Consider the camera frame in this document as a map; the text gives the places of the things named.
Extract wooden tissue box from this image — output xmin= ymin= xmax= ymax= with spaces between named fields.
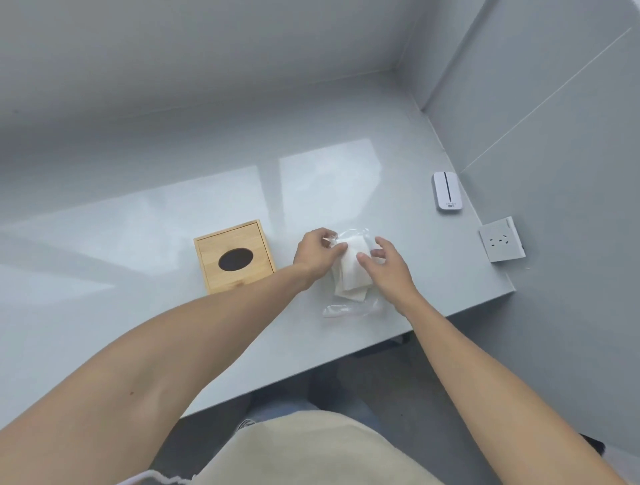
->
xmin=193 ymin=218 xmax=277 ymax=295

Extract person's left forearm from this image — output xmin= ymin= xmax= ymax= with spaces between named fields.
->
xmin=0 ymin=262 xmax=315 ymax=485

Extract white tissue stack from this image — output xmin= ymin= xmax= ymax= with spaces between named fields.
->
xmin=332 ymin=236 xmax=374 ymax=303

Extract blue jeans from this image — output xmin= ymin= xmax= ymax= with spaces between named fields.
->
xmin=239 ymin=397 xmax=387 ymax=436

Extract cream shirt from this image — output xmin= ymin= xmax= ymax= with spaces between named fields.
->
xmin=192 ymin=410 xmax=447 ymax=485

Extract white wall socket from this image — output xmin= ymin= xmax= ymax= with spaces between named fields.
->
xmin=478 ymin=216 xmax=527 ymax=263

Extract person's right hand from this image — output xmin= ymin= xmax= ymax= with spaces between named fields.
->
xmin=355 ymin=236 xmax=422 ymax=317

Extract clear plastic wrapper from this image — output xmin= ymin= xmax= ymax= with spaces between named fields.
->
xmin=321 ymin=227 xmax=385 ymax=321

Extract person's left hand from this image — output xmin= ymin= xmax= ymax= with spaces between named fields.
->
xmin=292 ymin=227 xmax=347 ymax=281

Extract white drawstring cord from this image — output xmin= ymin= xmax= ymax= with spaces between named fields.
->
xmin=116 ymin=469 xmax=195 ymax=485

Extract small white electronic device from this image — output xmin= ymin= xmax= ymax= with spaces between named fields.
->
xmin=432 ymin=171 xmax=464 ymax=214

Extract person's right forearm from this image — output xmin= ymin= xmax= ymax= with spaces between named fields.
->
xmin=399 ymin=294 xmax=629 ymax=485

